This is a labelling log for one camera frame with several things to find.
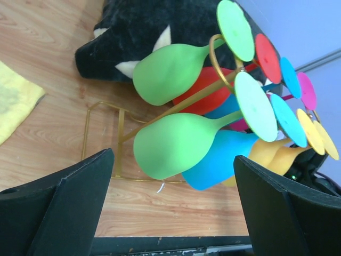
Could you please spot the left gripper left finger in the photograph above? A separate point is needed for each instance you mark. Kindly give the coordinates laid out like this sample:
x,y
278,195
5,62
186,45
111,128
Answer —
x,y
57,214

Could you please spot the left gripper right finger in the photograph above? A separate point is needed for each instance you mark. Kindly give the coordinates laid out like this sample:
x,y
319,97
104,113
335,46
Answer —
x,y
284,217

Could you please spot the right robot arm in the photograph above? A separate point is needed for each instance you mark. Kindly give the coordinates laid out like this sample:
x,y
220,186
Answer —
x,y
304,170

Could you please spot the blue wine glass front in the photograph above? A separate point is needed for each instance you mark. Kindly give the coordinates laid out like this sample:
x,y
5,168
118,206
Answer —
x,y
217,164

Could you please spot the blue wine glass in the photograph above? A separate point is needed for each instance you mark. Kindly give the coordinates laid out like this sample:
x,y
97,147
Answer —
x,y
290,77
217,164

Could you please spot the blue wine glass back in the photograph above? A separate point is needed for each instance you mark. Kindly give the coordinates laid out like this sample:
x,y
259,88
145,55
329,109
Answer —
x,y
290,77

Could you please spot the magenta wine glass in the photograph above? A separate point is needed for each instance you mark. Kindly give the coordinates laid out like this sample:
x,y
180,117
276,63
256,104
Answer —
x,y
308,99

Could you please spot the green wine glass front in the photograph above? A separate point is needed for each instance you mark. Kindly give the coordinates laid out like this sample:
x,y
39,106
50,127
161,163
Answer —
x,y
177,142

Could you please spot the green wine glass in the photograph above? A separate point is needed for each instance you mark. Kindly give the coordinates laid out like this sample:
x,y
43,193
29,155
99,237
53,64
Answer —
x,y
177,142
171,70

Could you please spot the red wine glass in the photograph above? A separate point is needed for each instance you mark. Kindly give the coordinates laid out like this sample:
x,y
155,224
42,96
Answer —
x,y
208,89

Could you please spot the green wine glass back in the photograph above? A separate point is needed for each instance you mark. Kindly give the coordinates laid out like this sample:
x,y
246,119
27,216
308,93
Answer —
x,y
171,70

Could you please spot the yellow truck print cloth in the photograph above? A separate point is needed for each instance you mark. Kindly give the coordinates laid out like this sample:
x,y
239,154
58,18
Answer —
x,y
19,97

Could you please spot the black floral pillow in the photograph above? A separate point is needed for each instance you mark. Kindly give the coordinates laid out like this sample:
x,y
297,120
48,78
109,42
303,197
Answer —
x,y
128,31

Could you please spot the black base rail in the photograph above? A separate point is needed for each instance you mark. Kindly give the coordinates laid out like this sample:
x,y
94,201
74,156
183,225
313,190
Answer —
x,y
172,245

